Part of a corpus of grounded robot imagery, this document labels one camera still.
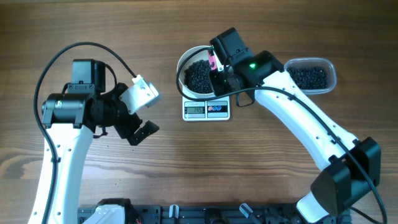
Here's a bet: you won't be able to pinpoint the right black camera cable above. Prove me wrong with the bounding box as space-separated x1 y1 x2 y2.
175 45 388 224

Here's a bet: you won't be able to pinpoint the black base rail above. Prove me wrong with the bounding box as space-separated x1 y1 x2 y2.
76 203 352 224

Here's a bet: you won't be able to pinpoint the black beans pile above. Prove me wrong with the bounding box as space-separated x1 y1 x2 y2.
287 67 328 90

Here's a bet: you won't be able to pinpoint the white bowl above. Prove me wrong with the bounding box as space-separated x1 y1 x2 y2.
177 45 224 102

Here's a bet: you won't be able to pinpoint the left black camera cable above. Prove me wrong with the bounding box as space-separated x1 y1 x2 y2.
33 41 137 224

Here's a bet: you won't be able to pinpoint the clear plastic container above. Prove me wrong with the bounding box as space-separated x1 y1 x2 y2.
284 57 337 95

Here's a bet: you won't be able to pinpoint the black camera cable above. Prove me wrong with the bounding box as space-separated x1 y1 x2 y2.
175 45 388 224
33 41 137 224

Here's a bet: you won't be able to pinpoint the black beans in bowl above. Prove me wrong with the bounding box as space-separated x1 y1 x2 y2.
184 60 213 94

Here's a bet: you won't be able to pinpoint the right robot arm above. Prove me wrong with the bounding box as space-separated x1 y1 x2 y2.
210 27 387 223

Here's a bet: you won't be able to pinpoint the white digital kitchen scale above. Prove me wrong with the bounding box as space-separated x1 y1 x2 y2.
182 96 231 121

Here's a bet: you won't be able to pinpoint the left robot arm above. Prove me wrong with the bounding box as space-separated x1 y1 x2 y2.
29 59 160 223

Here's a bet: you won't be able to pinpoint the pink scoop blue handle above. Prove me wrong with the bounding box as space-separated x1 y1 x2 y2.
207 50 224 72

